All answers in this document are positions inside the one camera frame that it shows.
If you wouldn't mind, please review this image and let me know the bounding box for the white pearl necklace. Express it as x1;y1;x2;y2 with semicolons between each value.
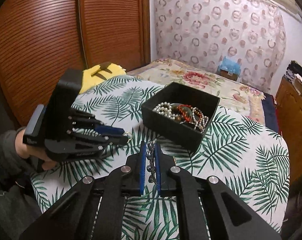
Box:
153;102;209;133

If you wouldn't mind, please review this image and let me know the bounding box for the red cord bracelet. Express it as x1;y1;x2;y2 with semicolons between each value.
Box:
177;104;192;117

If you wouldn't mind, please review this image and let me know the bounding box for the silver bead bracelet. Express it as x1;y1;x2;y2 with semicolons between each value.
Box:
145;141;157;183

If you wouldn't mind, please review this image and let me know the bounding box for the person's left hand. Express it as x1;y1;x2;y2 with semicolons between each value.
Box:
15;131;58;172

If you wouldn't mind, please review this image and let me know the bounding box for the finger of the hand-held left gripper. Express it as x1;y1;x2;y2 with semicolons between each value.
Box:
71;134;128;153
68;109;126;137

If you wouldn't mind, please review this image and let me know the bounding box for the wooden louvred wardrobe door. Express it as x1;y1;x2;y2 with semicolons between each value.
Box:
78;0;151;72
0;0;85;130

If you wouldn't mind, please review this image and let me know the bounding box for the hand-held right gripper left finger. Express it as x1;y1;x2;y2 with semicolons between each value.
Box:
18;141;148;240

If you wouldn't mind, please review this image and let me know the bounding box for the blue plastic bag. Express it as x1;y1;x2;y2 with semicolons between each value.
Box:
218;56;242;77

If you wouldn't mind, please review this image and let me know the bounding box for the yellow plush toy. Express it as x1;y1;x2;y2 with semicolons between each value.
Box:
82;62;126;93

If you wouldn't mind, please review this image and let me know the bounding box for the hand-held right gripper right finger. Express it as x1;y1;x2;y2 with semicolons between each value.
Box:
154;142;282;240

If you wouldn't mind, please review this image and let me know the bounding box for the stack of folded clothes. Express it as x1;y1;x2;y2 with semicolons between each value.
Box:
286;60;302;80

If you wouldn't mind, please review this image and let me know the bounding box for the ring-patterned wall curtain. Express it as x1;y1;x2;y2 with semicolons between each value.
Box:
154;0;287;90

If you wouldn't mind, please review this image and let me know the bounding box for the floral blanket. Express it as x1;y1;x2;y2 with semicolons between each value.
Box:
127;58;266;125

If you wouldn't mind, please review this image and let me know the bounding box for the small cardboard box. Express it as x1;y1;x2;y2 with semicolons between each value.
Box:
219;69;240;82

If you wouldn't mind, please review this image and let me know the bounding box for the wooden cabinet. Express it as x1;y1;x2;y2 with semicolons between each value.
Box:
274;76;302;185

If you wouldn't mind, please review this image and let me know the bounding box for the person's left forearm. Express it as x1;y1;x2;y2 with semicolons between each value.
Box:
0;127;39;193

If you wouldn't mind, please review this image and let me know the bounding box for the black square box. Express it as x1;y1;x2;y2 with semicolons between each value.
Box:
141;82;220;153

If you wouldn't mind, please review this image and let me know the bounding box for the person's grey jacket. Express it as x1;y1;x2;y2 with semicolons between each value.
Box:
0;185;45;240

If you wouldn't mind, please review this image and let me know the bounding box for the leaf-print tablecloth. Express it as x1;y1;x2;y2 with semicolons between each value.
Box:
30;74;290;240

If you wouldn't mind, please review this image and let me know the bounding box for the navy blue bed sheet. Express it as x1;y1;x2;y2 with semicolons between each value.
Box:
261;92;279;133

